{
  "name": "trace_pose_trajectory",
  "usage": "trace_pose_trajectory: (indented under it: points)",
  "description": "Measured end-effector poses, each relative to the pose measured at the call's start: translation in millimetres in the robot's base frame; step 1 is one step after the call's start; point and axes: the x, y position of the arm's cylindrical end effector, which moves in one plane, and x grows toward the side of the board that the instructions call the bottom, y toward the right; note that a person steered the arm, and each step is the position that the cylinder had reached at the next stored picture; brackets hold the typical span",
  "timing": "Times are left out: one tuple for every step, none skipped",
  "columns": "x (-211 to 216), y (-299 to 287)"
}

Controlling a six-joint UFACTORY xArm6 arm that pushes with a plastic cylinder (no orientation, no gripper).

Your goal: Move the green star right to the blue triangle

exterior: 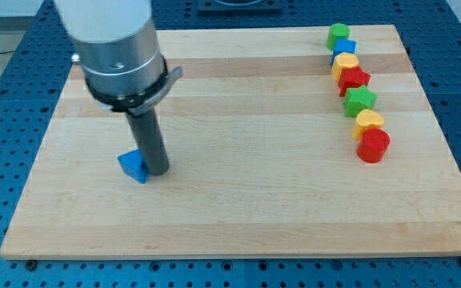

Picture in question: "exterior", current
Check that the black clamp ring with lever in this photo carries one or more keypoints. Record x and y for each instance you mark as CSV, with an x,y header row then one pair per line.
x,y
141,102

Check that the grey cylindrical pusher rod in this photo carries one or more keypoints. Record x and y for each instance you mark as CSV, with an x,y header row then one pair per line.
x,y
148,137

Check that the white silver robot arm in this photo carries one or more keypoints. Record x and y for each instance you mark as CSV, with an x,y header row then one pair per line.
x,y
116,44

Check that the blue triangle block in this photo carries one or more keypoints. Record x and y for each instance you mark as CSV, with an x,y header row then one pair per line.
x,y
132,165

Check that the green star block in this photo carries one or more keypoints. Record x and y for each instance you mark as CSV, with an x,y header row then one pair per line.
x,y
358,99

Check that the red star block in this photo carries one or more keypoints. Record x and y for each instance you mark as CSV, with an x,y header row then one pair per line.
x,y
352,78

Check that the wooden board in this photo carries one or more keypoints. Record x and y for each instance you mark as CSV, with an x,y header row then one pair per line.
x,y
262,163

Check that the yellow pentagon block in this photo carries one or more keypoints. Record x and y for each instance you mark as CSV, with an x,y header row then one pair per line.
x,y
341,62

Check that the blue cube block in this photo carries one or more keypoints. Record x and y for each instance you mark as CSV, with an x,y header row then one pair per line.
x,y
343,45

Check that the yellow heart block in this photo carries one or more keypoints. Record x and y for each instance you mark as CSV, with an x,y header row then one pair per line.
x,y
364,120

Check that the green cylinder block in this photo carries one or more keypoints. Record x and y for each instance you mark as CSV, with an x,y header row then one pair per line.
x,y
336,31

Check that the red cylinder block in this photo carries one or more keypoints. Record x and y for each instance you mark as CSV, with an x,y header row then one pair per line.
x,y
373,145

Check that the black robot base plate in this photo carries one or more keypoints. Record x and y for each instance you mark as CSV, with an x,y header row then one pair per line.
x,y
238,6

